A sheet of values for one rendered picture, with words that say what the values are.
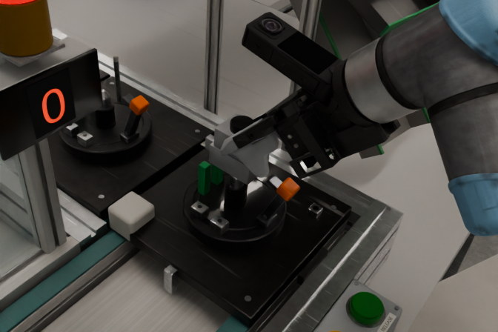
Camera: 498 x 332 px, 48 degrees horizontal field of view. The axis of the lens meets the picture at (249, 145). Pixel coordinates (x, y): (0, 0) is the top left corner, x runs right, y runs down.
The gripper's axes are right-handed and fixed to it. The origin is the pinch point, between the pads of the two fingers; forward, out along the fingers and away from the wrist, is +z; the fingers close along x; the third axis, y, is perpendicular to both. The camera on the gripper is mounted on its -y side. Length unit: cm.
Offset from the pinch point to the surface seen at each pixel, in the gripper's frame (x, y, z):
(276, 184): -0.3, 7.6, -1.3
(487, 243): 127, 94, 64
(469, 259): 115, 92, 66
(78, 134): -5.6, -11.8, 23.5
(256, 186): 4.3, 8.1, 8.1
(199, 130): 10.6, -2.5, 20.0
